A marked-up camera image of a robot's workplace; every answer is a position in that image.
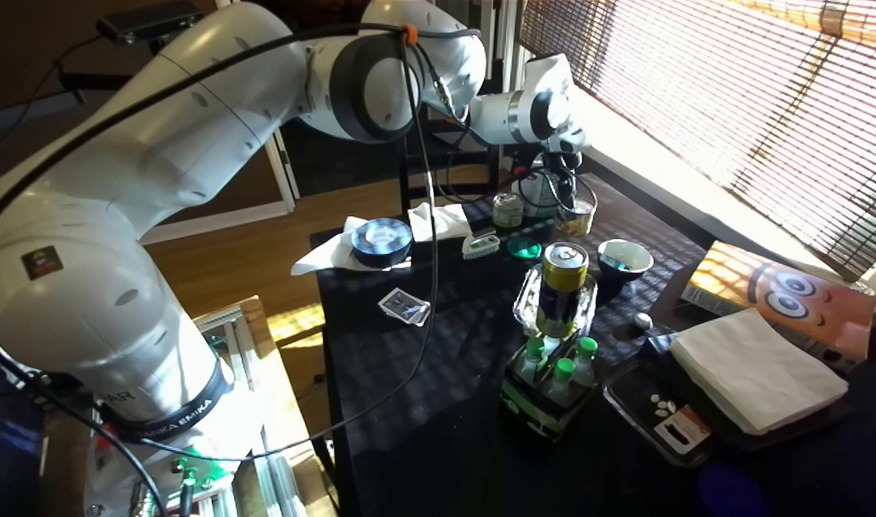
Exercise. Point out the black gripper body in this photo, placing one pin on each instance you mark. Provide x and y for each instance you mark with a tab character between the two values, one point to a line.
561	163

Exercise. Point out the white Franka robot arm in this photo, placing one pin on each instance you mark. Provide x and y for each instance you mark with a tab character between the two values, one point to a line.
167	146

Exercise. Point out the tall yellow and blue can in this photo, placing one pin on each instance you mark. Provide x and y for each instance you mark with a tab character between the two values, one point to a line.
565	276

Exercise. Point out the black and white bowl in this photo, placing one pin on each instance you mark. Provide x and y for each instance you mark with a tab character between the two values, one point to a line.
625	259

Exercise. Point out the glass jar with green label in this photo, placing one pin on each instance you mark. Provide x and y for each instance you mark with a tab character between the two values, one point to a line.
508	210

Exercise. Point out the green round lid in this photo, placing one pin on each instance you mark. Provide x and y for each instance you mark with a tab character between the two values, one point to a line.
528	252

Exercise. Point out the white and green scrub brush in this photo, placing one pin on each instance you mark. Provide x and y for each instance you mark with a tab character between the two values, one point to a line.
482	249

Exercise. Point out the cream folded paper napkin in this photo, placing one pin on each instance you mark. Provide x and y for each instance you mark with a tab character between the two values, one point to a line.
437	222

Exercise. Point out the small white ball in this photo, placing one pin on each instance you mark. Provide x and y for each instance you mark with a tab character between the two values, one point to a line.
643	322

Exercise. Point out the large window blind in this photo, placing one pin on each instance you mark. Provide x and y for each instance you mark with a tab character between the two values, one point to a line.
743	95

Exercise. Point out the blue playing card deck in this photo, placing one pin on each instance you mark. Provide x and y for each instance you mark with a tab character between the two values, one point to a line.
407	305

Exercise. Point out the pack of green capped bottles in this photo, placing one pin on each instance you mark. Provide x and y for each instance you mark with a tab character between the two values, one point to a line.
553	377

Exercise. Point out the black flat tray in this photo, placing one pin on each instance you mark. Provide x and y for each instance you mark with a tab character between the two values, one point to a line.
640	399

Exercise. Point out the yellow orange book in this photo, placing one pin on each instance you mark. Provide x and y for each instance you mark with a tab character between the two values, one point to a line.
799	297

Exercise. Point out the white folded napkin stack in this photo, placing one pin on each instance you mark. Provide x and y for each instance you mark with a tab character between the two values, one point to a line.
756	373

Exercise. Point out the black camera on stand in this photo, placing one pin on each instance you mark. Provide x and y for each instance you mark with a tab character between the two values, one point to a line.
151	25

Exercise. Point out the aluminium frame rails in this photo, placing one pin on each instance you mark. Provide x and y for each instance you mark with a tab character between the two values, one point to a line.
275	489

